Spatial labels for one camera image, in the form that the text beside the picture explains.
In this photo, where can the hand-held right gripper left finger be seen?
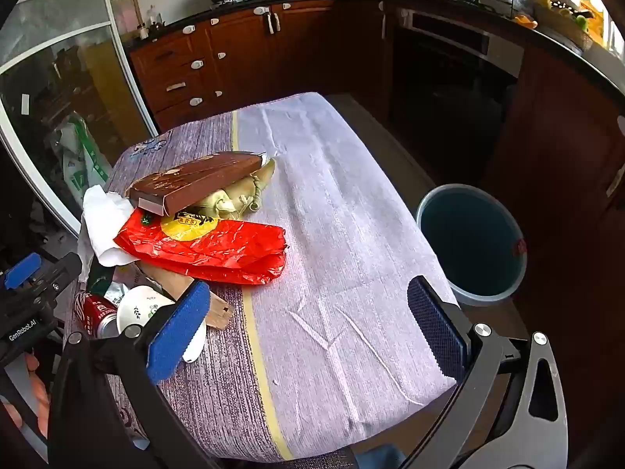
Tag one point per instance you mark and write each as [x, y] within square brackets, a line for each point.
[178, 332]

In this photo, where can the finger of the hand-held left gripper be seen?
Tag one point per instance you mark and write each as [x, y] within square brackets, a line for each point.
[22, 271]

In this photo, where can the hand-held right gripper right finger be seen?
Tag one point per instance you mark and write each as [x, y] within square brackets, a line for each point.
[434, 327]

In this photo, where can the white paper cup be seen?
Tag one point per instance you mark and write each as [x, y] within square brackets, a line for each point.
[139, 308]

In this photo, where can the brown cardboard piece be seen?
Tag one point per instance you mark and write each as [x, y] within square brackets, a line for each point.
[171, 278]

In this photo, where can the red soda can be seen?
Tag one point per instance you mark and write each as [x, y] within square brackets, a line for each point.
[93, 312]

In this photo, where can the green foil wrapper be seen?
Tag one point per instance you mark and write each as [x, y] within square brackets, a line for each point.
[105, 283]

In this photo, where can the blue-grey plastic bin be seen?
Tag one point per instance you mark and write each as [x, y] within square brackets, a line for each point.
[468, 244]

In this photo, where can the red plastic snack packet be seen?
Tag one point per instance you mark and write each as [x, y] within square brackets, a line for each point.
[219, 249]

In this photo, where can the white paper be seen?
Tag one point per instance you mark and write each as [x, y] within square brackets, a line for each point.
[100, 215]

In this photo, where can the beige peel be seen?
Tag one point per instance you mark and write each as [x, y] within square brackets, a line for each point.
[222, 203]

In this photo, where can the brown cardboard box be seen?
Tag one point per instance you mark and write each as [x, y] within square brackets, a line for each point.
[195, 180]

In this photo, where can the person's left hand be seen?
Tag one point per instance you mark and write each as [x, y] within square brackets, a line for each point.
[40, 395]

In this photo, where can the green and white sack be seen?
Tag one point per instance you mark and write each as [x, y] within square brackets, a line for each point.
[83, 166]

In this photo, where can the glass sliding door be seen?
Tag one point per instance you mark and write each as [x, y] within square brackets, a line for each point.
[49, 83]

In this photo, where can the red-brown panel cabinet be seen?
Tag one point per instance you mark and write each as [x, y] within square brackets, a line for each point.
[561, 122]

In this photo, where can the built-in black oven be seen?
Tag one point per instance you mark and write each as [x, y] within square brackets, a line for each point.
[439, 83]

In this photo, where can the small bottle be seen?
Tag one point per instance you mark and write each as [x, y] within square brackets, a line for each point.
[155, 22]

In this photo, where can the red-brown drawer cabinet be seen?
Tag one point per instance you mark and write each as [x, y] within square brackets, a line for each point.
[244, 49]

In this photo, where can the woven fruit basket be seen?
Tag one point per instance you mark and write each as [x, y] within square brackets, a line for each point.
[561, 24]

